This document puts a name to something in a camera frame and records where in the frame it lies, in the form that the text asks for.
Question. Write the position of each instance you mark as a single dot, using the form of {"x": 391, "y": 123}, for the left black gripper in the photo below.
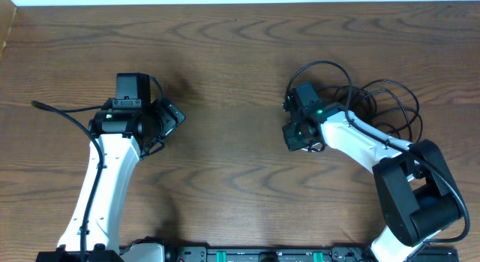
{"x": 171, "y": 120}

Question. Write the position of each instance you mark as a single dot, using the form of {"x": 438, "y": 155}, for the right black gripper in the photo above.
{"x": 292, "y": 144}

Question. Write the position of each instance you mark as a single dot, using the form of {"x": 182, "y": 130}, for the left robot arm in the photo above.
{"x": 125, "y": 130}

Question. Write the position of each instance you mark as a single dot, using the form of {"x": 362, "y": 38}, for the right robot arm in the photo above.
{"x": 417, "y": 193}

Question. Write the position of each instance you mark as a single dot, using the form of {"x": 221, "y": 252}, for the wooden board at left edge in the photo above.
{"x": 8, "y": 12}

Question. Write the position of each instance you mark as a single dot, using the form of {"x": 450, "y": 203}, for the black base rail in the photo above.
{"x": 262, "y": 254}

